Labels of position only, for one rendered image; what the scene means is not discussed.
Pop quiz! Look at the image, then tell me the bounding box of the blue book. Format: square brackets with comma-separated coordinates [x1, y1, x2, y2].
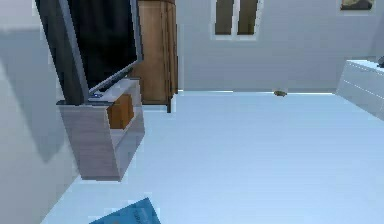
[88, 197, 162, 224]

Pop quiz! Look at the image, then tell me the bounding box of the brown wooden wardrobe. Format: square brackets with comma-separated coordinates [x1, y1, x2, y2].
[127, 0, 179, 114]

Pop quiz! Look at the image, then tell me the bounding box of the grey television stand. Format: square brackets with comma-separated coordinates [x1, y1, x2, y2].
[56, 77, 146, 183]

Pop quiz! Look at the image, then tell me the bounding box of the white framed window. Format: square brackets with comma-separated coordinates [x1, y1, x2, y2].
[209, 0, 265, 42]

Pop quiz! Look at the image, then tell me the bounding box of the black flat television set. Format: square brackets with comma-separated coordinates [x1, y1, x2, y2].
[34, 0, 145, 106]

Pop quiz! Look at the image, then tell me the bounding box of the framed wall picture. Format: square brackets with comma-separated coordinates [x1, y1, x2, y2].
[339, 0, 376, 13]

